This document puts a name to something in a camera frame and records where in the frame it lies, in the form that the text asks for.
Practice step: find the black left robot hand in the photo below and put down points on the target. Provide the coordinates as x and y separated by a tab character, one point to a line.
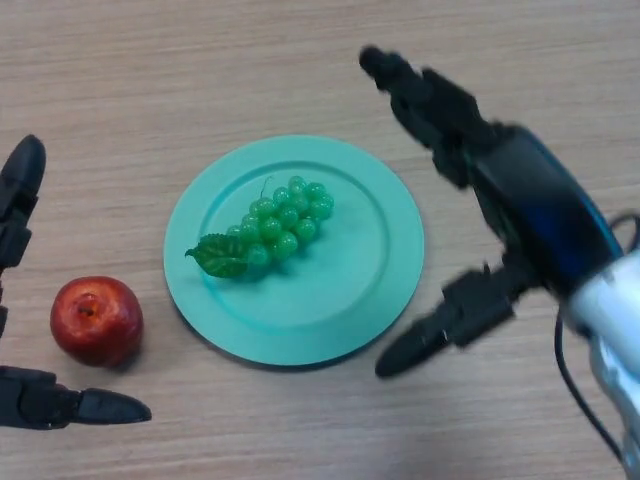
30	400

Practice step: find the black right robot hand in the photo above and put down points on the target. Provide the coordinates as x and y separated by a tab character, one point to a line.
540	210

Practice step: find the green grape bunch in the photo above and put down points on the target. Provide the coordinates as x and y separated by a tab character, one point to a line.
280	225

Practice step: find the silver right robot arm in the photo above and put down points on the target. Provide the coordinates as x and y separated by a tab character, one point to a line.
615	320

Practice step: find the teal round plate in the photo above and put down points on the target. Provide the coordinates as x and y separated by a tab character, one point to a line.
350	260

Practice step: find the red apple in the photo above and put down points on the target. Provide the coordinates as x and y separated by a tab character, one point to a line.
97	322

